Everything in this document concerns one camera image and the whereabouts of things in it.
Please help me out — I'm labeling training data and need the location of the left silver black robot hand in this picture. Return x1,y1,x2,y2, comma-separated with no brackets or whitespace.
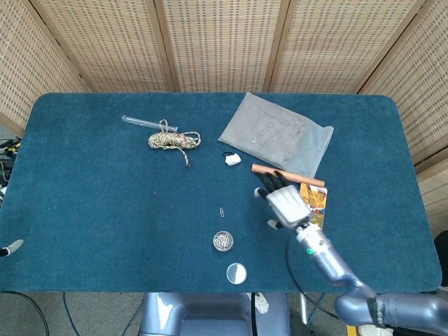
0,239,25,258

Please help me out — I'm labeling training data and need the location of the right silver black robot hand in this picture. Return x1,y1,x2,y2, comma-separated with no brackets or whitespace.
254,170,312,230

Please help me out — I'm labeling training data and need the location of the brown wooden cylinder stick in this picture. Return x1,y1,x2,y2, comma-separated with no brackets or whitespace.
251,163,326,188

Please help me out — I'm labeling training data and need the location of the yellow printed card box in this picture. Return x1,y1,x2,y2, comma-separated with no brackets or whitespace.
299,182,329,231

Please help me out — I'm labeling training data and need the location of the grey frosted zip bag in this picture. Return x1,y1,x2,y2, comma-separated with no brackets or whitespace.
217,91,335,178

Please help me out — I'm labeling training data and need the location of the round tin of clips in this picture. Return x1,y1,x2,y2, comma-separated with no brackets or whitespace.
212,230,235,252

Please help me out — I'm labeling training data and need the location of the round tin lid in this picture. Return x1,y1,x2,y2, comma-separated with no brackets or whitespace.
225,262,248,285

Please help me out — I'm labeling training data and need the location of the blue felt table mat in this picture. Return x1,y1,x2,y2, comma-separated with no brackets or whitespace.
0,92,442,294

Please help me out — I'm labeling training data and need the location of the metal table leg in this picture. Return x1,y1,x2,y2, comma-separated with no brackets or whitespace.
299,293,327,325

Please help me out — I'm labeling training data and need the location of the blue-grey robot torso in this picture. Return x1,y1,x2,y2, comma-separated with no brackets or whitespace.
139,292,291,336

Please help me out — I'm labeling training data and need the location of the white shoe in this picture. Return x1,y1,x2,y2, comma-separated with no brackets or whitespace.
356,323,386,336

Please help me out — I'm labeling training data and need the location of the clear glass test tube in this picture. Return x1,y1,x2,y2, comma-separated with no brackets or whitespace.
121,115,179,133

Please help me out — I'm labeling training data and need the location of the woven bamboo screen panel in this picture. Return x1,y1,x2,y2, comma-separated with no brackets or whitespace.
0,0,88,136
153,0,291,94
269,0,437,95
29,0,178,94
356,0,448,225

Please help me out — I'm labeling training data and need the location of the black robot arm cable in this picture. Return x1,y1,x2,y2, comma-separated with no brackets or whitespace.
284,234,340,320

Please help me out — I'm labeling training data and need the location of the black floor cable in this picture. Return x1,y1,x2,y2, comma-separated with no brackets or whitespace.
0,290,50,336

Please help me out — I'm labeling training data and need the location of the blue floor cable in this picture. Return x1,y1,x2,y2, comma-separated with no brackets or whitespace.
62,292,77,336

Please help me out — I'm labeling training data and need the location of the bundle of floor cables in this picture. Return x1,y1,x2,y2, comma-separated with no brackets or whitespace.
0,138,22,188

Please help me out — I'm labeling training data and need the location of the coiled beige braided rope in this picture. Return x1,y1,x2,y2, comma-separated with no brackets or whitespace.
148,119,202,168

